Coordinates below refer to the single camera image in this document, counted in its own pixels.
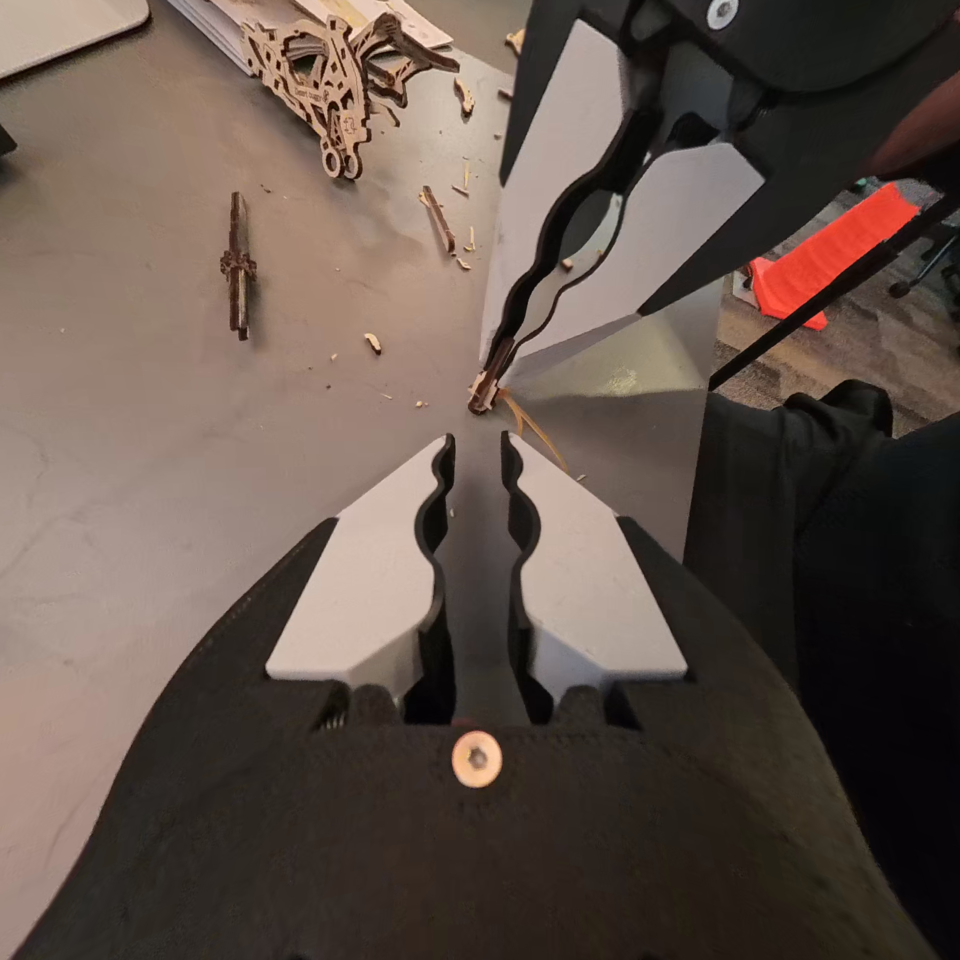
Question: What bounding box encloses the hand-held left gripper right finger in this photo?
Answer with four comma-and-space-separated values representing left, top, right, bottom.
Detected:
500, 431, 691, 710

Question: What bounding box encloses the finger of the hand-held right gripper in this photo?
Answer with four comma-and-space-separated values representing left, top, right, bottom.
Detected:
478, 18, 655, 376
508, 141, 768, 378

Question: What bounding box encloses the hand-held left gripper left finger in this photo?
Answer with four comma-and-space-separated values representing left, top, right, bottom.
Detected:
264, 433, 457, 702

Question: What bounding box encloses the tan rubber band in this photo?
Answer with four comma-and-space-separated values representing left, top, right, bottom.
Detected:
500, 389, 572, 475

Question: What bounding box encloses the wooden cross-shaped part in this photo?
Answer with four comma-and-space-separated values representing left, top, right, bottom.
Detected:
466, 336, 519, 417

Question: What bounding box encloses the person's right forearm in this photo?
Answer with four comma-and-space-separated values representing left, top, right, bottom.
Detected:
862, 71, 960, 183

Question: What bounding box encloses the wooden buggy model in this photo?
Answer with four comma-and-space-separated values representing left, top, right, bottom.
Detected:
239, 10, 461, 182

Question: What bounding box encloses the orange cone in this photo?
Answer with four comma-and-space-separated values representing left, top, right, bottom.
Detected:
748, 183, 925, 333

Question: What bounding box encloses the dark wooden shaft strip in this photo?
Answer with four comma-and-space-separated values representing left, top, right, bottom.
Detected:
419, 184, 458, 258

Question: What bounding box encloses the black metal pole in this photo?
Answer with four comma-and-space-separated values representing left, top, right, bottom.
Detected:
708, 198, 960, 393

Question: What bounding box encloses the open instruction booklet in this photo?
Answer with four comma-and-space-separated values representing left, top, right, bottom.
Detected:
168, 0, 456, 77

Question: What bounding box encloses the dark wooden gear axle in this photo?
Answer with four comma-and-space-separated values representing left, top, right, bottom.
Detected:
219, 190, 261, 343

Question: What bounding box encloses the white mat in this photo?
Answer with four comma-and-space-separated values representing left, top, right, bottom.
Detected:
0, 0, 152, 81

